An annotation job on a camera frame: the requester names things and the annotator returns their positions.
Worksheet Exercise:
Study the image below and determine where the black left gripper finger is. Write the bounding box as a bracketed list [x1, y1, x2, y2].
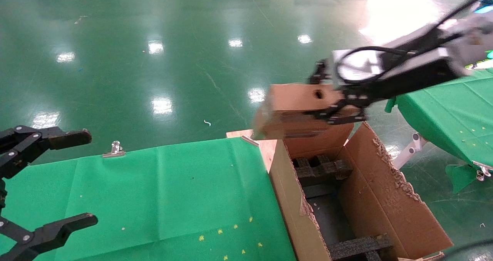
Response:
[0, 213, 98, 261]
[0, 125, 92, 178]

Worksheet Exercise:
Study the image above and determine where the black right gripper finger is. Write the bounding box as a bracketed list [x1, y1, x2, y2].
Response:
[314, 95, 368, 125]
[308, 59, 334, 85]

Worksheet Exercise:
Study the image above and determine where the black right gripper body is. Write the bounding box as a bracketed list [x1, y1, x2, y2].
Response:
[339, 55, 468, 107]

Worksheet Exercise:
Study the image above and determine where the small cardboard box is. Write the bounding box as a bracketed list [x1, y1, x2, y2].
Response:
[252, 83, 361, 140]

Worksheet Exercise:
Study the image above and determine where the large open cardboard carton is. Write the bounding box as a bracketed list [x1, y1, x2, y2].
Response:
[268, 121, 454, 261]

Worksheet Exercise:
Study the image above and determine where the green tablecloth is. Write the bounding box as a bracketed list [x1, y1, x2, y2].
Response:
[0, 137, 297, 261]
[385, 67, 493, 194]

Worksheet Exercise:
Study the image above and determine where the white table leg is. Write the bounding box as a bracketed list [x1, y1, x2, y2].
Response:
[393, 133, 428, 170]

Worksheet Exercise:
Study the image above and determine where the plywood board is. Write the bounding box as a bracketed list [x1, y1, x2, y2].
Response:
[226, 129, 278, 173]

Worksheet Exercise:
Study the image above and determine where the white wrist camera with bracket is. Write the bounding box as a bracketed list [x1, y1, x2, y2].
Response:
[332, 47, 386, 85]

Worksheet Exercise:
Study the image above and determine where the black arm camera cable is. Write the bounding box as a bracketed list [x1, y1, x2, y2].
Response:
[334, 0, 493, 85]

